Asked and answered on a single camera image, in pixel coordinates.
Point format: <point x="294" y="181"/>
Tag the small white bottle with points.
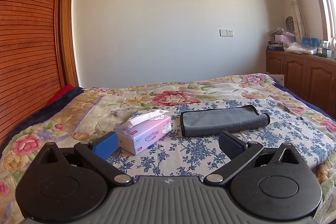
<point x="320" y="50"/>

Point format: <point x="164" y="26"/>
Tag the purple and grey microfibre towel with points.
<point x="223" y="120"/>

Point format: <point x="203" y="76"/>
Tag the white blue-floral cloth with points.
<point x="275" y="134"/>

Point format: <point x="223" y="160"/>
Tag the floral blanket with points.
<point x="110" y="106"/>

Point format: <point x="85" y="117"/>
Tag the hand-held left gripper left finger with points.
<point x="105" y="145"/>

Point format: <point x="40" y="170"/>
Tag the cardboard box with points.
<point x="275" y="77"/>

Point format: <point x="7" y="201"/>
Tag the wooden door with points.
<point x="68" y="29"/>

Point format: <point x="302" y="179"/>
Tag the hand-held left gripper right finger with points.
<point x="231" y="144"/>

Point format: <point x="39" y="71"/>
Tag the white wall socket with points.
<point x="226" y="33"/>

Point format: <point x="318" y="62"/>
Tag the wooden cabinet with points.
<point x="302" y="74"/>

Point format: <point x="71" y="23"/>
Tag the red pillow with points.
<point x="61" y="94"/>

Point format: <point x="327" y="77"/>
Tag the clear plastic bag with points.
<point x="299" y="48"/>

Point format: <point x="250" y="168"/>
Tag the pink tissue box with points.
<point x="147" y="132"/>

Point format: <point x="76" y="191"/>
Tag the wooden louvered wardrobe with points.
<point x="26" y="43"/>

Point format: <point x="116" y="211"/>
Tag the stack of dark books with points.
<point x="275" y="46"/>

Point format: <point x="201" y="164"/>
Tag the pink thermos jug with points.
<point x="334" y="48"/>

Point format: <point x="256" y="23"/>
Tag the blue paper bag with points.
<point x="309" y="42"/>

